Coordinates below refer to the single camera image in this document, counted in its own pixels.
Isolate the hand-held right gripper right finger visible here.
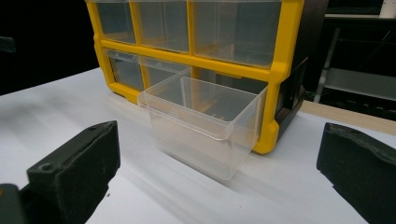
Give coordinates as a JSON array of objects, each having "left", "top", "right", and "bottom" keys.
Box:
[{"left": 316, "top": 121, "right": 396, "bottom": 224}]

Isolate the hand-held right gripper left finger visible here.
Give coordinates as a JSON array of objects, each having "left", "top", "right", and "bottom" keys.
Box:
[{"left": 19, "top": 120, "right": 121, "bottom": 224}]

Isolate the yellow drawer organizer cabinet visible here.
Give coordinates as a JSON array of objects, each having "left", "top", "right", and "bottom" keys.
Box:
[{"left": 85, "top": 0, "right": 329, "bottom": 155}]

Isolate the clear plastic drawer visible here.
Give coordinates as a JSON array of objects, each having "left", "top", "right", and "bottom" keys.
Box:
[
  {"left": 94, "top": 0, "right": 136, "bottom": 45},
  {"left": 134, "top": 0, "right": 191, "bottom": 54},
  {"left": 138, "top": 55, "right": 192, "bottom": 90},
  {"left": 104, "top": 48, "right": 146, "bottom": 91},
  {"left": 137, "top": 66, "right": 269, "bottom": 181},
  {"left": 191, "top": 0, "right": 282, "bottom": 70}
]

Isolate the metal stand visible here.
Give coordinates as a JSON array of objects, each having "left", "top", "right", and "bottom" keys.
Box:
[{"left": 313, "top": 27, "right": 396, "bottom": 104}]

